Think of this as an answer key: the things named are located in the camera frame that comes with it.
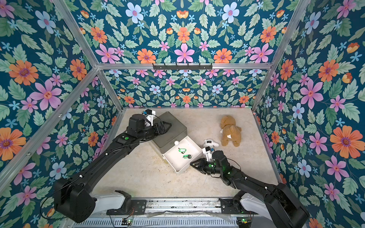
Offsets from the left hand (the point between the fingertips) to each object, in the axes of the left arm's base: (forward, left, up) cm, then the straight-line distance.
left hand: (168, 126), depth 77 cm
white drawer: (-10, -5, -18) cm, 21 cm away
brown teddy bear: (+2, -37, -12) cm, 39 cm away
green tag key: (-7, -6, -17) cm, 19 cm away
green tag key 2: (-11, -9, -17) cm, 22 cm away
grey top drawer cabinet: (+1, -4, -8) cm, 9 cm away
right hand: (-18, -11, -14) cm, 26 cm away
